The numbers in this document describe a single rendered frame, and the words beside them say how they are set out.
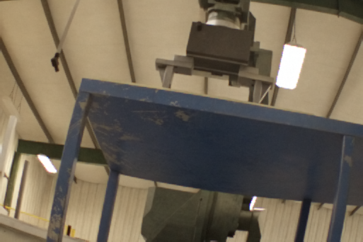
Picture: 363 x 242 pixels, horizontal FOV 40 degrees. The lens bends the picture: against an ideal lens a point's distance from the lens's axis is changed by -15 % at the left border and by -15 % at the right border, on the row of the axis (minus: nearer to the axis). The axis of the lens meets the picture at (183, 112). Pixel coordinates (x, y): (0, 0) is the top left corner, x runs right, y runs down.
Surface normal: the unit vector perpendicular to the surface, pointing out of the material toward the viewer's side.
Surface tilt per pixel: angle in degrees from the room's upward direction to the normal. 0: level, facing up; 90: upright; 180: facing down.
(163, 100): 90
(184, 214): 90
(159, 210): 90
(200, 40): 90
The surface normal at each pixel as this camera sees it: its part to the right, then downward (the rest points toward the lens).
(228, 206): 0.00, -0.55
